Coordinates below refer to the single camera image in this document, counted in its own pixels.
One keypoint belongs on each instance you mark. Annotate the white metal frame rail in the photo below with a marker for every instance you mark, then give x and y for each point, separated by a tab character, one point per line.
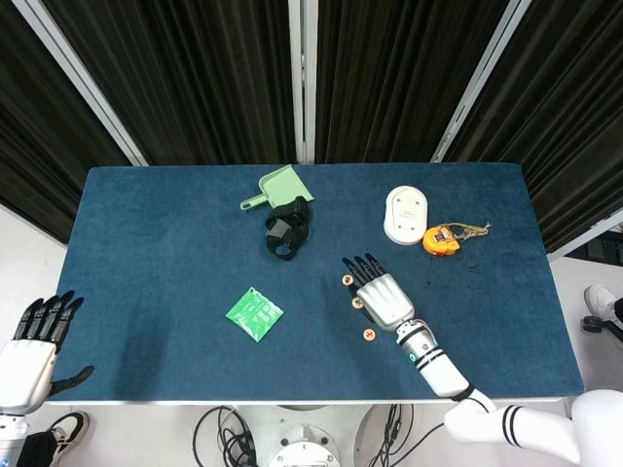
574	237

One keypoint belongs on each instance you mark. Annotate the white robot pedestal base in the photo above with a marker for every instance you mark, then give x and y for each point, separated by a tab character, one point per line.
306	428

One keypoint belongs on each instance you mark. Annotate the green foil sachet packet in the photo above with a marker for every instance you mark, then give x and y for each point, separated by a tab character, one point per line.
254	315

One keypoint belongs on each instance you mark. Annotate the white metal frame post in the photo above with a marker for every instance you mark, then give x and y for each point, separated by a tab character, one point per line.
81	80
303	97
481	80

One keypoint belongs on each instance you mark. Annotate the white oval plastic case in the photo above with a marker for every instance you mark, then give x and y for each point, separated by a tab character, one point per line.
406	214

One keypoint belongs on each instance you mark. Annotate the black pleated curtain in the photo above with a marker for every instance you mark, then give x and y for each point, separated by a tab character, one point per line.
574	121
39	121
194	73
389	73

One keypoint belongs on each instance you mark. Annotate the dark grated box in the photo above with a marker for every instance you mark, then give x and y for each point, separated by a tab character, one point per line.
606	245

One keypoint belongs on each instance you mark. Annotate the plain white sneaker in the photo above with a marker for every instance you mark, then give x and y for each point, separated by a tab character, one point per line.
598	298

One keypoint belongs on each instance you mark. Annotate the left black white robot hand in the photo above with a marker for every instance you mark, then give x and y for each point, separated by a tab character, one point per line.
24	370

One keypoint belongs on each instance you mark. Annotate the orange tape measure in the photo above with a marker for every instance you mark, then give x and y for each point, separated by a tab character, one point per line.
438	245

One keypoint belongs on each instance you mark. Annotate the light green plastic dustpan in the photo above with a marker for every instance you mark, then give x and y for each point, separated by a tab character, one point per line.
282	187

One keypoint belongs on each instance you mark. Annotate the wooden token bottom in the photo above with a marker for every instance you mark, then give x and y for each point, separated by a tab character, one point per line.
369	334

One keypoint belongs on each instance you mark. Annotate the black trouser leg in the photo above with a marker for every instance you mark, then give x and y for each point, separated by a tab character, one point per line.
617	316
39	450

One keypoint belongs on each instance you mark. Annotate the blue felt table cover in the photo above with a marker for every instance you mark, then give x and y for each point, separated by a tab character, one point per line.
170	243

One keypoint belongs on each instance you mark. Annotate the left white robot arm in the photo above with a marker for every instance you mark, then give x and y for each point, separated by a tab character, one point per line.
10	438

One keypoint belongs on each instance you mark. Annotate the black chair caster leg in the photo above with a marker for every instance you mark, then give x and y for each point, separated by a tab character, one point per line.
591	325

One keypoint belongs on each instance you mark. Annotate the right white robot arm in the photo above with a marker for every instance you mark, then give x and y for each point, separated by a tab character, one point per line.
443	370

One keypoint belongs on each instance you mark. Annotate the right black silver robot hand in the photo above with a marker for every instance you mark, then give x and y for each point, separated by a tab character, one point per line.
384	304

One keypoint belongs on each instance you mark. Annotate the white and black sneaker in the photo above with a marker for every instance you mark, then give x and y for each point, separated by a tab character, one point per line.
70	428

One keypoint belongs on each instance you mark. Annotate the wooden token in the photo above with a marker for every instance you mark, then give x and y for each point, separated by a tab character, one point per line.
347	279
369	334
357	303

